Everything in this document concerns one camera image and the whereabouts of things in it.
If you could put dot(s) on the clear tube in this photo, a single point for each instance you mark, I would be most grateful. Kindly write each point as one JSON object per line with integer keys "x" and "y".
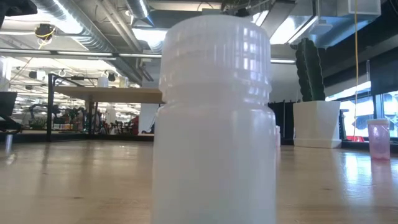
{"x": 102, "y": 81}

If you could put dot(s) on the pink medicine bottle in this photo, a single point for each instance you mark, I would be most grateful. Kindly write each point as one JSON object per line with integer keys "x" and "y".
{"x": 378, "y": 143}
{"x": 278, "y": 137}

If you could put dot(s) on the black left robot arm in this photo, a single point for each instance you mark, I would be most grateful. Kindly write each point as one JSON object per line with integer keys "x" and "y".
{"x": 18, "y": 7}

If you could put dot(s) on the white hexagonal plant pot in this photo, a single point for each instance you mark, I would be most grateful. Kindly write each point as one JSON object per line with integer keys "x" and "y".
{"x": 317, "y": 124}

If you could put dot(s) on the green cactus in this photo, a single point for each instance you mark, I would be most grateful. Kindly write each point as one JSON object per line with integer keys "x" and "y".
{"x": 311, "y": 71}

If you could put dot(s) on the small red object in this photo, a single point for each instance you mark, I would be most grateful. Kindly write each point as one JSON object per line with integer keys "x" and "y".
{"x": 354, "y": 138}

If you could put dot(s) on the black round ceiling fixture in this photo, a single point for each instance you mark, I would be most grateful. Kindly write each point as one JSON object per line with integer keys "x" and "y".
{"x": 45, "y": 31}

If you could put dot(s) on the black metal bar frame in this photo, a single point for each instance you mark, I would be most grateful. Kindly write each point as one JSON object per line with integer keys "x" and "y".
{"x": 281, "y": 124}

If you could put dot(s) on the wooden shelf black metal frame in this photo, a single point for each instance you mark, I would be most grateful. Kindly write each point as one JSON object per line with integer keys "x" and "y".
{"x": 109, "y": 95}

